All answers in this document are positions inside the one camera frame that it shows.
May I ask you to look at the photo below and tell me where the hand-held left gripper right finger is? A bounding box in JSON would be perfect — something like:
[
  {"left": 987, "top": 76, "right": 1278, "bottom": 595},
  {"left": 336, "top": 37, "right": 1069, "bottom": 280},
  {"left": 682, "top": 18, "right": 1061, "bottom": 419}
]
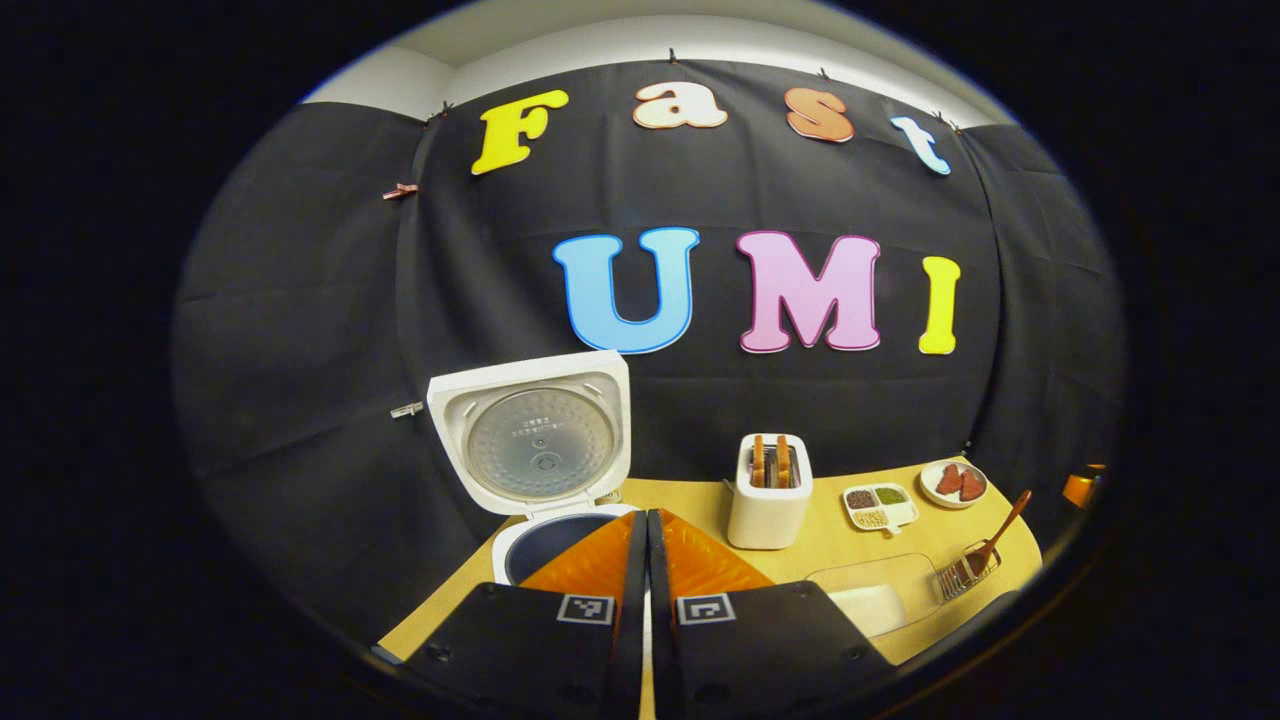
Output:
[{"left": 648, "top": 508, "right": 896, "bottom": 720}]

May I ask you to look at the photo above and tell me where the small white round plate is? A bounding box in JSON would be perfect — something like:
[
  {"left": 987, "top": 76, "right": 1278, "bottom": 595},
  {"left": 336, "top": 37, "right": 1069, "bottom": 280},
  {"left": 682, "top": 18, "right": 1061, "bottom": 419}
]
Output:
[{"left": 920, "top": 459, "right": 990, "bottom": 510}]

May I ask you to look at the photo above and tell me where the white toaster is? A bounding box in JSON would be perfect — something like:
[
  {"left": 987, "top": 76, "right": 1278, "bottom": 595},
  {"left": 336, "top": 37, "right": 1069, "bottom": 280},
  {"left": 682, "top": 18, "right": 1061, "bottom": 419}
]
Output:
[{"left": 727, "top": 433, "right": 814, "bottom": 551}]

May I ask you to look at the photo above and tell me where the black backdrop cloth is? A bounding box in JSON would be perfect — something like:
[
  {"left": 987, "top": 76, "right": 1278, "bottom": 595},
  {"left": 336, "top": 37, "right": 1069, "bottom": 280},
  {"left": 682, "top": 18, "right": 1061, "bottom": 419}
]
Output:
[{"left": 170, "top": 60, "right": 1129, "bottom": 641}]

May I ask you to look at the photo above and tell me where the wooden spoon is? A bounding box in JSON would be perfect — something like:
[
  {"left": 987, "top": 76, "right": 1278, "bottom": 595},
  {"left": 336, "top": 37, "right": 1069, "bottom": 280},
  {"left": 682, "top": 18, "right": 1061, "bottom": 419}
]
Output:
[{"left": 968, "top": 490, "right": 1033, "bottom": 576}]

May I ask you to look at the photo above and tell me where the white rice cooker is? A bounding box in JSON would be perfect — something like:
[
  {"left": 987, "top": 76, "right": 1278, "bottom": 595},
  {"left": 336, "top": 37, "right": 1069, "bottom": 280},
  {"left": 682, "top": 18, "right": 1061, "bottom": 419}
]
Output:
[{"left": 427, "top": 350, "right": 641, "bottom": 587}]

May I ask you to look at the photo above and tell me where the clear box of rice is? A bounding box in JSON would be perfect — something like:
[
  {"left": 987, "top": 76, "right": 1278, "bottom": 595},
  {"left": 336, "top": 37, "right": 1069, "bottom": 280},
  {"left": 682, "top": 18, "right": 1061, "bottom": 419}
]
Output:
[{"left": 805, "top": 553, "right": 946, "bottom": 639}]

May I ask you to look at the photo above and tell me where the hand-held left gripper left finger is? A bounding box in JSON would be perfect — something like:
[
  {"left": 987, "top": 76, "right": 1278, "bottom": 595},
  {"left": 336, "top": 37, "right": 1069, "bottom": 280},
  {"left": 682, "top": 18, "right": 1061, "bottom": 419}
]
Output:
[{"left": 400, "top": 510, "right": 649, "bottom": 720}]

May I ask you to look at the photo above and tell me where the white divided bean dish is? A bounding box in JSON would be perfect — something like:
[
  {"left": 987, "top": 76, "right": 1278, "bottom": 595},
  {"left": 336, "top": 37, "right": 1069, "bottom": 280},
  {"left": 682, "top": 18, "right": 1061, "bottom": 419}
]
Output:
[{"left": 841, "top": 484, "right": 919, "bottom": 537}]

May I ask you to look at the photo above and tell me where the metal wire chopstick holder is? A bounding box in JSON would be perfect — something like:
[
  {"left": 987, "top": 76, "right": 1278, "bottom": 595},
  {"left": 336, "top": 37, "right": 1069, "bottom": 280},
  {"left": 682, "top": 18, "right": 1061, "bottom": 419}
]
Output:
[{"left": 938, "top": 540, "right": 1002, "bottom": 601}]

